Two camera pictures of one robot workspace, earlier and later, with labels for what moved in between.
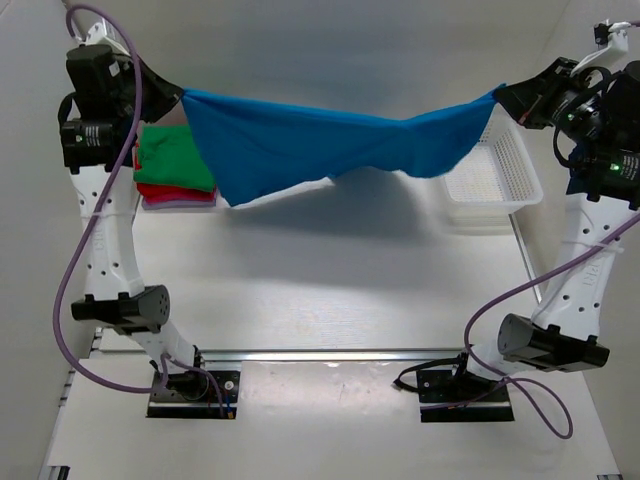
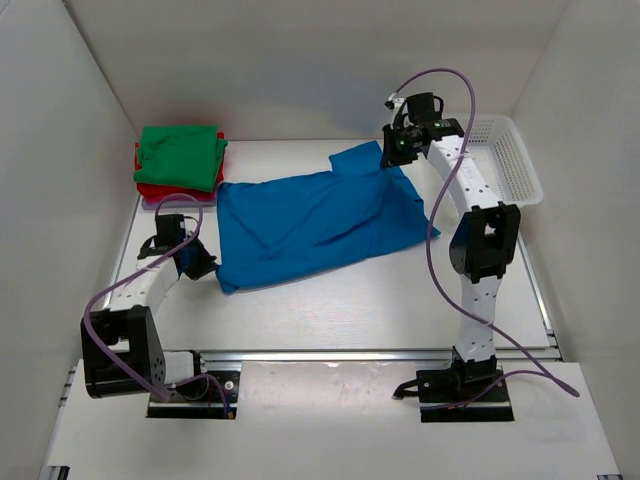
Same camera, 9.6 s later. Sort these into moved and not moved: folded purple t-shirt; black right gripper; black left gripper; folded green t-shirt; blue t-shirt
Moved: black right gripper; blue t-shirt; black left gripper
Not moved: folded green t-shirt; folded purple t-shirt
